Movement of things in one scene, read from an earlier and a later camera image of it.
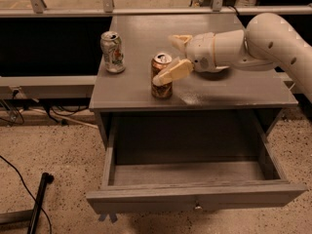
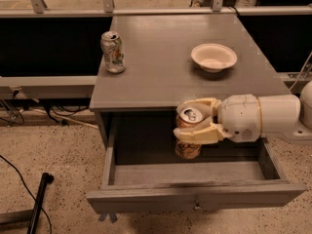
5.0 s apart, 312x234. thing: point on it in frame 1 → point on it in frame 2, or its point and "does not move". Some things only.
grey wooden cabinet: [146, 35] does not move
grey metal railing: [34, 8] does not move
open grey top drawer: [189, 162] does not move
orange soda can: [158, 62] → [187, 117]
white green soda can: [112, 48] does not move
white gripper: [201, 52] → [240, 117]
